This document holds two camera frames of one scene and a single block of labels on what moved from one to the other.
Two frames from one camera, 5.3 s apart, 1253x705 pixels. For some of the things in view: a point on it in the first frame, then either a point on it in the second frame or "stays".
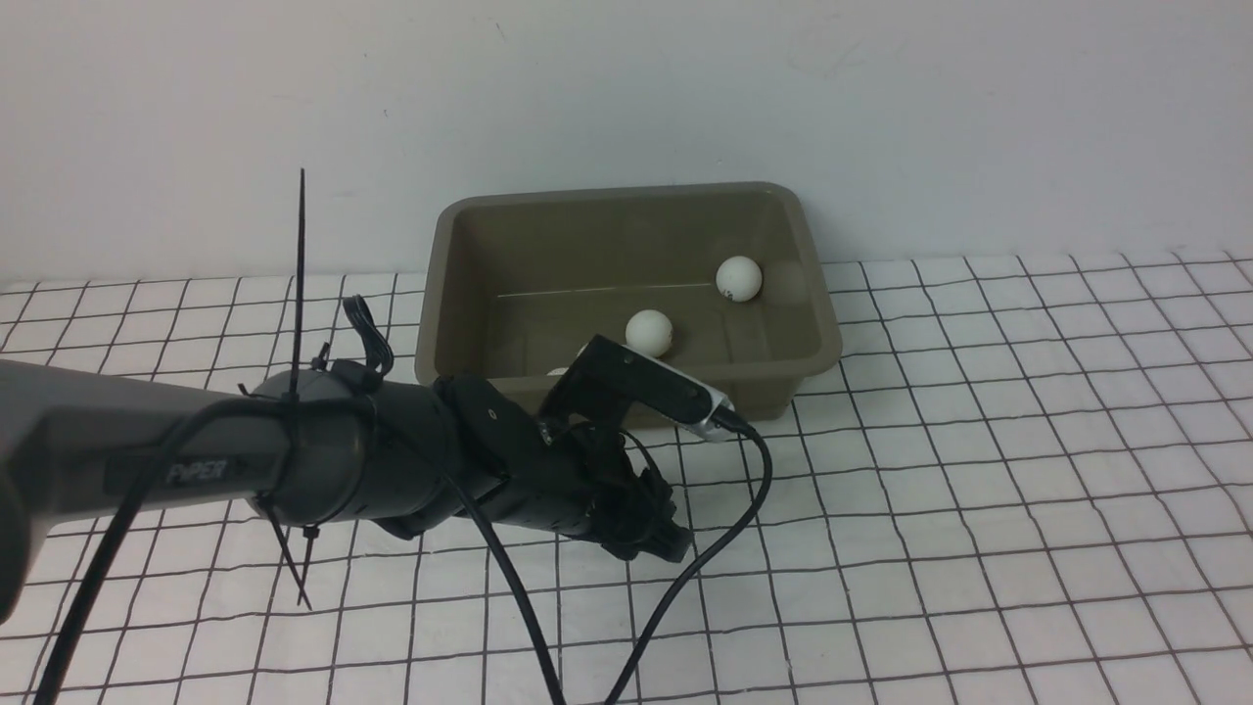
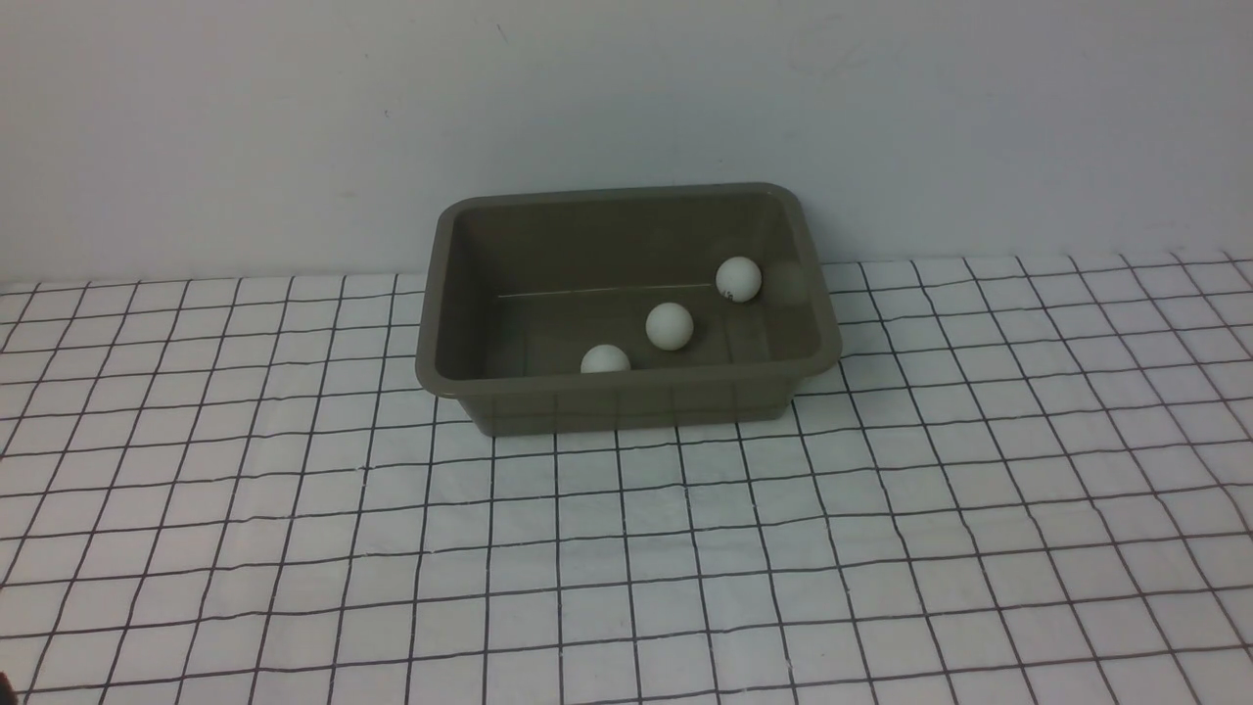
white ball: [738, 278] stays
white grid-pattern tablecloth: [1028, 482] stays
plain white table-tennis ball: [649, 332] to [670, 326]
